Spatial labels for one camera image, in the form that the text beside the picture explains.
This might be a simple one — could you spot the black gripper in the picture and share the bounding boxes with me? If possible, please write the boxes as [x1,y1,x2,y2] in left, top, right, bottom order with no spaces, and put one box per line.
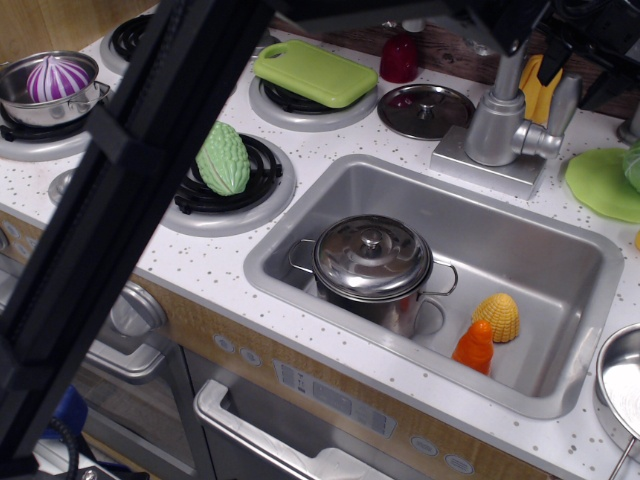
[537,1,639,111]

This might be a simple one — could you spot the silver faucet lever handle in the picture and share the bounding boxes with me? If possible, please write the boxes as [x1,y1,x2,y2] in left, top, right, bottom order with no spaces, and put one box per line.
[511,73,582,160]

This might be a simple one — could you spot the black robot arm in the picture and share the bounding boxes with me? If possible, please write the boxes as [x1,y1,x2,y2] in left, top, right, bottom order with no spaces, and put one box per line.
[1,1,549,478]

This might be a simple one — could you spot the yellow toy object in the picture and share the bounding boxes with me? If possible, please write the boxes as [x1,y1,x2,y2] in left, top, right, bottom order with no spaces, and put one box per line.
[519,54,563,124]

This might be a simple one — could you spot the green toy vegetable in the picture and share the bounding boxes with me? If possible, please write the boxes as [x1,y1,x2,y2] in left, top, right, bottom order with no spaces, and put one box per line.
[622,141,640,192]

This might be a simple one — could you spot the green plastic plate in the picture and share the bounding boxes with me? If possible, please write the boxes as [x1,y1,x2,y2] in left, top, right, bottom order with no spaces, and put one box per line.
[565,148,639,224]

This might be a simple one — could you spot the silver toy faucet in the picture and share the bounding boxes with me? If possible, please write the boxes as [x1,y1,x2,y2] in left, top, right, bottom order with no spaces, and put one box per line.
[430,50,548,200]

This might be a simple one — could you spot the flat steel pot lid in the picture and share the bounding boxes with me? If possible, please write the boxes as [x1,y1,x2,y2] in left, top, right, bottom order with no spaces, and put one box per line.
[377,84,475,141]

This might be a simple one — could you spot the dark red toy cup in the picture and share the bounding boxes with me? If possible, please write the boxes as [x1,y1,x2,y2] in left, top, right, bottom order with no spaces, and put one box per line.
[379,33,419,84]

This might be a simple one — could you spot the silver sink basin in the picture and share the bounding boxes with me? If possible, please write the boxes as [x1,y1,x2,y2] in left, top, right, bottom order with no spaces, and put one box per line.
[244,154,624,419]

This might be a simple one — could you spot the yellow toy corn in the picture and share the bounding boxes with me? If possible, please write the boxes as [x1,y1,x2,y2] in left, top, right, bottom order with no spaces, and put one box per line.
[471,293,520,343]

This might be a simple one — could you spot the green cutting board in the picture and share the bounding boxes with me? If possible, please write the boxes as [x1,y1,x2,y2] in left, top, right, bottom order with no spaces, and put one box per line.
[253,40,378,109]

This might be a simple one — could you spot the steel pot with lid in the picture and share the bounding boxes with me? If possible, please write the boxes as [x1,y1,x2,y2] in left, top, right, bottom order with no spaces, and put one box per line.
[288,214,459,338]

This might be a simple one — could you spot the orange toy bottle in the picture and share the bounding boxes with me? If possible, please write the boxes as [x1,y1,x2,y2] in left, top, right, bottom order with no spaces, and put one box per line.
[451,320,494,375]

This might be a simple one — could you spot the rear black stove burner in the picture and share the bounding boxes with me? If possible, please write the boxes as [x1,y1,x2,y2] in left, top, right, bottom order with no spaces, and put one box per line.
[260,80,340,114]

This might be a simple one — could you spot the black stove burner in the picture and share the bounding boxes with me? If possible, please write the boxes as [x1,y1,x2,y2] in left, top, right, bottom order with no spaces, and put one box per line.
[260,80,340,114]
[1,107,87,142]
[174,133,284,215]

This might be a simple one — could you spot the steel pan at right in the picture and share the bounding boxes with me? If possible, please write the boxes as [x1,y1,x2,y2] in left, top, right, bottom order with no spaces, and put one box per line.
[593,323,639,479]

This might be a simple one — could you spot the green toy bitter gourd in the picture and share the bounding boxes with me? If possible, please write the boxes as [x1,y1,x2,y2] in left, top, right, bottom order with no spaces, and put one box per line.
[196,122,250,196]

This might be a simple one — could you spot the front black stove burner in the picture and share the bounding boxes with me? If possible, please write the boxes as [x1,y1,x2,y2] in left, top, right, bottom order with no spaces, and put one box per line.
[174,133,284,215]

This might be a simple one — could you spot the far left stove burner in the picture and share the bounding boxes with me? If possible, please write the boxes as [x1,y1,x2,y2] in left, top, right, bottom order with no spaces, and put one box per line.
[109,14,153,62]

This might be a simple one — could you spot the silver oven dial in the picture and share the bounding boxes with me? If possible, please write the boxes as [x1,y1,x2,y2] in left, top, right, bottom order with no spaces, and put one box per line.
[109,281,167,337]

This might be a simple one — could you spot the purple white toy onion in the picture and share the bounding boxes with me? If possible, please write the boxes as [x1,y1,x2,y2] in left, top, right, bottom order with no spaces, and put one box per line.
[26,55,91,103]

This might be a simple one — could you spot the steel bowl on stove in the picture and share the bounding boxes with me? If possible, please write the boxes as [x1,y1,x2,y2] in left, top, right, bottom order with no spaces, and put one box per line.
[1,50,110,127]

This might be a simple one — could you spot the left black stove burner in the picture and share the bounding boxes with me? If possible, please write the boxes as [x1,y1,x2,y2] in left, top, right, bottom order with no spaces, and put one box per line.
[1,107,87,142]

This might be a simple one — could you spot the blue object below counter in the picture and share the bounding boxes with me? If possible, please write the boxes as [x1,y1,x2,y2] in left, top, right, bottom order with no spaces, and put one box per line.
[53,385,89,438]

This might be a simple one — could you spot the silver dishwasher door handle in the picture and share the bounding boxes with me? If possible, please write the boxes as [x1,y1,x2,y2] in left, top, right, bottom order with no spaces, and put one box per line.
[194,380,389,480]

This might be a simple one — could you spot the silver oven door handle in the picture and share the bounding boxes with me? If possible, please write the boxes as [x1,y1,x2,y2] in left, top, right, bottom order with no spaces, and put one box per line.
[85,339,173,385]

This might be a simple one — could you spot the black coiled cable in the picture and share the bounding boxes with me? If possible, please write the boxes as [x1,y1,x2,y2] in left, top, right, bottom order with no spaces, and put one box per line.
[47,414,87,480]

